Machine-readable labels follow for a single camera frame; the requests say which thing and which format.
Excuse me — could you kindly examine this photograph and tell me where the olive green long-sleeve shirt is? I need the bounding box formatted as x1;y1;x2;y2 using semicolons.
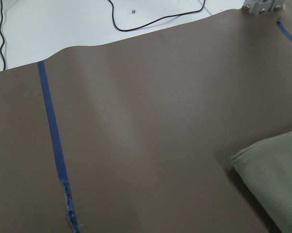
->
231;131;292;233

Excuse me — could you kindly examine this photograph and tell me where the black table cable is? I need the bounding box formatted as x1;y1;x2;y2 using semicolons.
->
0;0;7;71
107;0;206;32

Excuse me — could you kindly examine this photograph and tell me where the aluminium frame post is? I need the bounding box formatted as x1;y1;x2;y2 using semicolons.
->
241;0;286;16

